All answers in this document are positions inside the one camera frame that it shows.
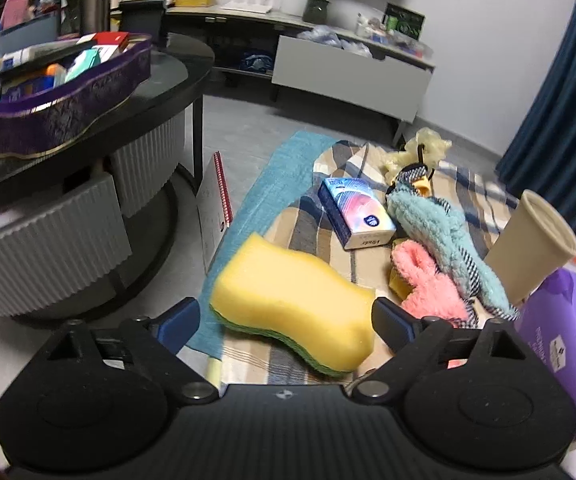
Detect pale yellow crumpled cloth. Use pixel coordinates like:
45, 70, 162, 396
383, 129, 453, 181

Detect teal fluffy sock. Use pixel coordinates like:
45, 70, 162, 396
385, 182, 521, 322

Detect grey ribbed stool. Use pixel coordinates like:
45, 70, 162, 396
110, 110, 187, 218
0, 172, 134, 318

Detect blue curtain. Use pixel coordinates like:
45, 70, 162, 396
495, 0, 576, 266

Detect grey open drawer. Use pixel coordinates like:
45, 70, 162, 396
272, 35, 431, 123

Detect black green box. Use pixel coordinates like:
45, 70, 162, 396
383, 2, 426, 41

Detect orange cloth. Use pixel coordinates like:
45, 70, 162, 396
387, 162, 433, 198

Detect pile of small packets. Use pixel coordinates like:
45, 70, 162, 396
355, 12, 434, 58

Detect blue pink tissue packet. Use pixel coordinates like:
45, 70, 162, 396
317, 176, 397, 252

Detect pink fluffy sock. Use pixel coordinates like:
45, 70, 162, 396
390, 240, 473, 370

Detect purple tray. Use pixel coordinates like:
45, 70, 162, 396
0, 32, 153, 161

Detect black case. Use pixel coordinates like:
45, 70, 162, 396
0, 52, 84, 86

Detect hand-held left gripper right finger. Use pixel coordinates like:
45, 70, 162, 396
353, 298, 528, 403

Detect blue bag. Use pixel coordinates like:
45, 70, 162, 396
240, 51, 273, 73

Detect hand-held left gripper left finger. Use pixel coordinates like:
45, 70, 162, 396
48, 298, 217, 406

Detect steel thermos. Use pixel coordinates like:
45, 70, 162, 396
80, 0, 114, 36

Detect purple package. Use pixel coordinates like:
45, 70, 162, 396
512, 266, 576, 441

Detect round black table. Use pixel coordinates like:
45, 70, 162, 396
0, 32, 216, 328

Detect clear plastic bags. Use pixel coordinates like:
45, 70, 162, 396
298, 25, 373, 58

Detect grey television stand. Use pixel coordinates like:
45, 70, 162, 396
110, 4, 437, 148

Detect teal packet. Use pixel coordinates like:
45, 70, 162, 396
65, 47, 101, 83

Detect plaid blanket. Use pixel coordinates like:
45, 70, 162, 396
218, 137, 523, 386

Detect beige cup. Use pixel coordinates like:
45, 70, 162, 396
482, 189, 576, 307

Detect red box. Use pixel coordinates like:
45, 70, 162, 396
80, 31, 131, 53

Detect yellow sponge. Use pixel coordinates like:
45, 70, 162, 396
209, 232, 376, 378

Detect grey panel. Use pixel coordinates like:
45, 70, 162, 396
0, 10, 61, 68

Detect pink card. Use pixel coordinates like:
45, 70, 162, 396
0, 0, 31, 28

